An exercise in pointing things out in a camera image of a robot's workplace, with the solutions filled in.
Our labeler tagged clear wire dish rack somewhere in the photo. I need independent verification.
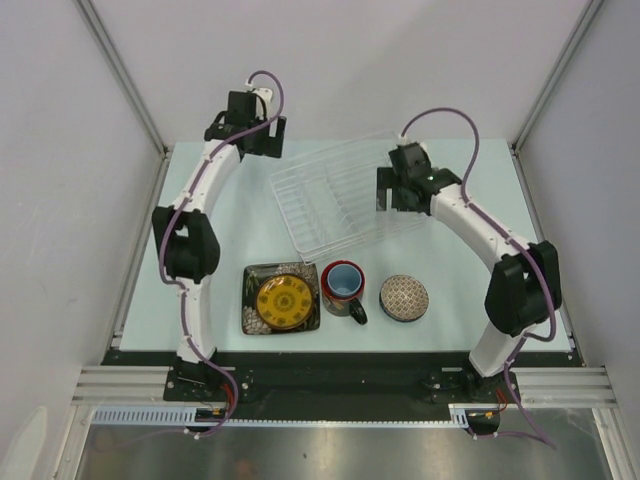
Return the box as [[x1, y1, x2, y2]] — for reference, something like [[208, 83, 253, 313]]
[[269, 131, 426, 264]]

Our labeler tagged light blue cup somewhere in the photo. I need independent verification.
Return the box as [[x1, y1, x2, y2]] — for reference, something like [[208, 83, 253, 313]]
[[326, 262, 364, 298]]

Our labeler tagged red black mug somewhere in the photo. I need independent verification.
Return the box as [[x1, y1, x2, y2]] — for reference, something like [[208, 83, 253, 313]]
[[320, 260, 368, 325]]

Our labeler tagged brown patterned bowl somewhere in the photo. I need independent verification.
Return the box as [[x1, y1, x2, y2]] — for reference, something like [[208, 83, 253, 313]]
[[379, 275, 430, 307]]

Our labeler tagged yellow round patterned plate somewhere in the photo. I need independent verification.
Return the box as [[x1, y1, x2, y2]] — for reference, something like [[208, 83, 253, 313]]
[[255, 274, 314, 331]]

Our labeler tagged blue patterned bowl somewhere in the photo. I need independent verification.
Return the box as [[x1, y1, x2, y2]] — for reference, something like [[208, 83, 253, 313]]
[[380, 302, 428, 323]]

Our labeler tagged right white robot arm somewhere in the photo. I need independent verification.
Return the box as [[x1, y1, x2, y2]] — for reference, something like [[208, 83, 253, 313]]
[[376, 142, 562, 401]]

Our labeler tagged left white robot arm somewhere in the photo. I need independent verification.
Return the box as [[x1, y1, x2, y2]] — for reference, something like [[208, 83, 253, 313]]
[[152, 85, 286, 400]]

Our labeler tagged black square floral plate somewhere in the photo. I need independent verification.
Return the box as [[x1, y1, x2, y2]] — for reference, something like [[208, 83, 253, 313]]
[[241, 262, 321, 335]]

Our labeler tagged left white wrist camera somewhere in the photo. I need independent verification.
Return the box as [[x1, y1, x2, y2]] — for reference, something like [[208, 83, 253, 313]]
[[245, 80, 274, 110]]

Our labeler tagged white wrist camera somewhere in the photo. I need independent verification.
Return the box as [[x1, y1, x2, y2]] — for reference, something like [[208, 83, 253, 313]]
[[245, 80, 274, 110], [396, 134, 427, 151]]

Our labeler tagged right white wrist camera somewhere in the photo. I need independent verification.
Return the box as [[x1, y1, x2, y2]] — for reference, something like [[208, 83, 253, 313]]
[[396, 134, 427, 151]]

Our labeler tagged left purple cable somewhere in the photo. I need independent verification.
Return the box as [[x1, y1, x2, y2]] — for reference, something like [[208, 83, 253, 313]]
[[157, 69, 287, 441]]

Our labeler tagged purple cable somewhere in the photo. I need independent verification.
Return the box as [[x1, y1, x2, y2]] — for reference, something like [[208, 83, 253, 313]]
[[397, 107, 559, 449], [157, 69, 287, 441]]

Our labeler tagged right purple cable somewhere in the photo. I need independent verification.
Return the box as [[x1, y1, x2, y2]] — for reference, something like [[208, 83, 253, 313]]
[[397, 107, 559, 449]]

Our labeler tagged right slotted cable duct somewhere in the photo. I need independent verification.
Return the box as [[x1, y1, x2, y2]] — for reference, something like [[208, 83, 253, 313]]
[[449, 403, 501, 426]]

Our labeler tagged slotted cable duct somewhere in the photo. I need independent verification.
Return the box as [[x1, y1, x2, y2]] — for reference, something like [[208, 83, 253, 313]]
[[92, 406, 226, 427], [449, 403, 501, 426]]

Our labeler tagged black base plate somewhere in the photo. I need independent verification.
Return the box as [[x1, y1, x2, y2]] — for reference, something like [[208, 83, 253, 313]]
[[100, 351, 584, 423]]

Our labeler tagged left slotted cable duct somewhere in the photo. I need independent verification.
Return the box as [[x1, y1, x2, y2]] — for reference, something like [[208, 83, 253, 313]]
[[92, 406, 226, 427]]

